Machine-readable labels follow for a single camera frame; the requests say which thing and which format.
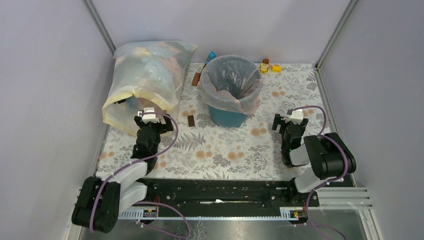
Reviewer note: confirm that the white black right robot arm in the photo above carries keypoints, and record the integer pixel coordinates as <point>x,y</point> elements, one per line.
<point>328,156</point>

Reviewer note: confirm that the small brown wooden block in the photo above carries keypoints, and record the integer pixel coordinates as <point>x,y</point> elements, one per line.
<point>191,121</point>

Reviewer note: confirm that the brown block behind bin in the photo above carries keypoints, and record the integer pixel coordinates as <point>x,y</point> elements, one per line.
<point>196,79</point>

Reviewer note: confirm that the floral patterned table mat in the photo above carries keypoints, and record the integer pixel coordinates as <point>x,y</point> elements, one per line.
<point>249,152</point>

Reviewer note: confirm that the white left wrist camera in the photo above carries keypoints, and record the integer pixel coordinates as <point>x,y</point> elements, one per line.
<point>148,115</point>

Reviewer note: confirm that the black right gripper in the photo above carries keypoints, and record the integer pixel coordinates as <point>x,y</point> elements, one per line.
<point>280,120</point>

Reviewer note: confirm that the pink plastic trash bag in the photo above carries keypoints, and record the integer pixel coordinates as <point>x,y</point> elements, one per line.
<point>231,83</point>

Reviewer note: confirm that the yellow toy figure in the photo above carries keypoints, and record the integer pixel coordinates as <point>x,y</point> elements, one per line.
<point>263,67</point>

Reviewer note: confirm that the blue toy figure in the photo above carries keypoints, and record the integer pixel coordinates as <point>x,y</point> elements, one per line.
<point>211,56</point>

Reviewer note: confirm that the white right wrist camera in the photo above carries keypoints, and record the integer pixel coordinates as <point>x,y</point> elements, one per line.
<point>296,117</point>

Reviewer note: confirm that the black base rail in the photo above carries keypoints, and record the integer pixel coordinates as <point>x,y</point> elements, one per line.
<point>192,198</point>

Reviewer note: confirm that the teal plastic trash bin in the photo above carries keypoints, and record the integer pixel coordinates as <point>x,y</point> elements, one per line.
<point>226,118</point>

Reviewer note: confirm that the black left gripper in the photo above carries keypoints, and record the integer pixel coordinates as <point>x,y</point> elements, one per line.
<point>164,127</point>

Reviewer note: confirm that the large translucent yellow-trimmed bag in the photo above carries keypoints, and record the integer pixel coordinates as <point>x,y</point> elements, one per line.
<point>147,74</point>

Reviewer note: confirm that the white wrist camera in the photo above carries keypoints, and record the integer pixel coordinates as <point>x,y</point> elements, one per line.
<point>148,115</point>
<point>296,117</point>

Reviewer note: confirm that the yellow toy block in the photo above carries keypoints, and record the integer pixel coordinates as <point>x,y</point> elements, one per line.
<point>276,68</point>

